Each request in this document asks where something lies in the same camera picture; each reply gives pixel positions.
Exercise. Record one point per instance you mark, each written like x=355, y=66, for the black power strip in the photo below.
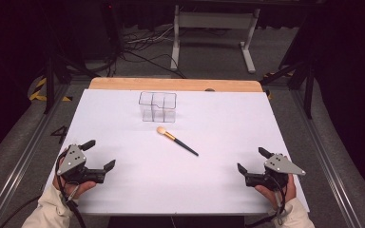
x=111, y=25

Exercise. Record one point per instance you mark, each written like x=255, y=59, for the aluminium floor rail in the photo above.
x=22, y=158
x=326, y=158

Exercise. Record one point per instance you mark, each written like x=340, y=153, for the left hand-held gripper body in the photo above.
x=71, y=160

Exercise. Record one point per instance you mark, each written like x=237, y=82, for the white table cover board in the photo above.
x=171, y=177

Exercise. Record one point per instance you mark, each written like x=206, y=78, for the black metal stand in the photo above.
x=304, y=72

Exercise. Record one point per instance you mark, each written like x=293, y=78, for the black tripod stand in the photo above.
x=52, y=72

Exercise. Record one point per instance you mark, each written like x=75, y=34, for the person's right hand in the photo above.
x=288, y=193

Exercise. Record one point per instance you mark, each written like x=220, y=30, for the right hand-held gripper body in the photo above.
x=280, y=164

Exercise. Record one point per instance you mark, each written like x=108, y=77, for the wooden table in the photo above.
x=171, y=84

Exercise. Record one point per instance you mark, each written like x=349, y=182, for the person's left hand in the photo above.
x=76, y=190

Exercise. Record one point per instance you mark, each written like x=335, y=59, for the white metal stand frame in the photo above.
x=214, y=20

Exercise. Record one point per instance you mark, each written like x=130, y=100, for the clear acrylic organizer box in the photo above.
x=157, y=107

